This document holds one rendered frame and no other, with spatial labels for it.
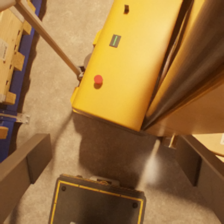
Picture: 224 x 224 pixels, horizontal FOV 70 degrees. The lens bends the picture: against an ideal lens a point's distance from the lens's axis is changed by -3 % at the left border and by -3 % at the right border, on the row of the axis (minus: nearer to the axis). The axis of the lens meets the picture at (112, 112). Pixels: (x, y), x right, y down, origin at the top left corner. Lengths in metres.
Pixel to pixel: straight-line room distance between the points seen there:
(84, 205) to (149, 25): 1.24
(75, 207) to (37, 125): 0.91
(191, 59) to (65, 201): 1.36
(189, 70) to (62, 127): 1.60
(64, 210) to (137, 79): 1.12
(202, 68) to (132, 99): 0.54
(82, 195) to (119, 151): 0.51
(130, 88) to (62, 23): 1.60
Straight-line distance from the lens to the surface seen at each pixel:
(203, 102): 0.27
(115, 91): 0.71
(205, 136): 0.98
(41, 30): 0.88
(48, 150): 0.17
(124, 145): 1.58
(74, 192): 1.39
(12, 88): 1.78
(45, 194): 1.88
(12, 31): 1.70
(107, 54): 0.78
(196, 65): 0.18
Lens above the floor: 1.57
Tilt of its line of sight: 78 degrees down
